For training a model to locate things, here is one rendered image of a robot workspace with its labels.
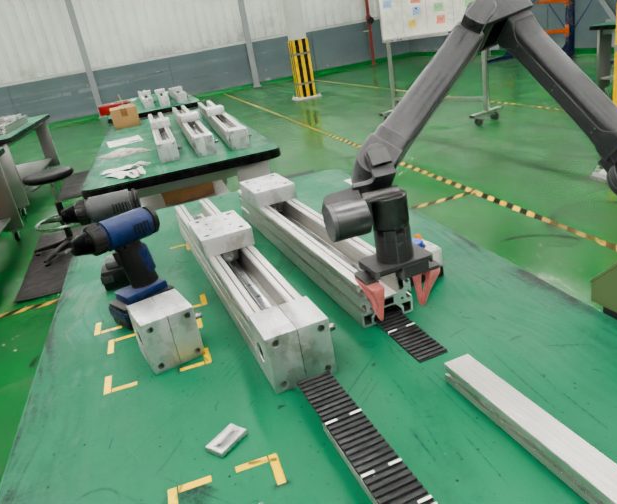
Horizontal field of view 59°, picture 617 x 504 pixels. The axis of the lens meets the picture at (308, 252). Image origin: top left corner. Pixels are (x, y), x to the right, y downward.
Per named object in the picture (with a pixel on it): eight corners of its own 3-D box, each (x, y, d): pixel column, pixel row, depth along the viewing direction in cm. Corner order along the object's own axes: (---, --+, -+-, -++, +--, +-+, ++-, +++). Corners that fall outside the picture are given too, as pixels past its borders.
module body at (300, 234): (413, 310, 98) (408, 267, 95) (363, 328, 95) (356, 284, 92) (274, 208, 168) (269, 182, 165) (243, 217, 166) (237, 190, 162)
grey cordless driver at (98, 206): (160, 278, 131) (135, 191, 123) (75, 300, 127) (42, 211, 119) (160, 267, 138) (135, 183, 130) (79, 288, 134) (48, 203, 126)
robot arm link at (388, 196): (412, 187, 81) (396, 179, 86) (368, 198, 79) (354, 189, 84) (416, 231, 83) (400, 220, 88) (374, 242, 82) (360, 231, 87)
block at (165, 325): (218, 348, 97) (205, 300, 93) (155, 375, 92) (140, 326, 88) (199, 327, 105) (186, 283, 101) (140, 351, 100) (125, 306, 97)
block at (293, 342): (351, 366, 85) (343, 312, 82) (276, 394, 82) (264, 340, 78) (328, 341, 93) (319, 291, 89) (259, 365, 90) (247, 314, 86)
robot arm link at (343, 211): (383, 140, 83) (373, 171, 91) (311, 156, 81) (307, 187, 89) (414, 206, 79) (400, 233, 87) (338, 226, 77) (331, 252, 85)
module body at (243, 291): (315, 345, 92) (307, 301, 89) (259, 365, 90) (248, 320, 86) (214, 225, 163) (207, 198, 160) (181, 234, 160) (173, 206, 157)
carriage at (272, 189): (298, 207, 146) (294, 182, 144) (259, 218, 143) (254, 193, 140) (279, 195, 160) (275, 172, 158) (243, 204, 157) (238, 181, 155)
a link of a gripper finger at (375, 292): (359, 315, 92) (351, 264, 88) (396, 302, 94) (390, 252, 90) (378, 332, 86) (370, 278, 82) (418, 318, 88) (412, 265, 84)
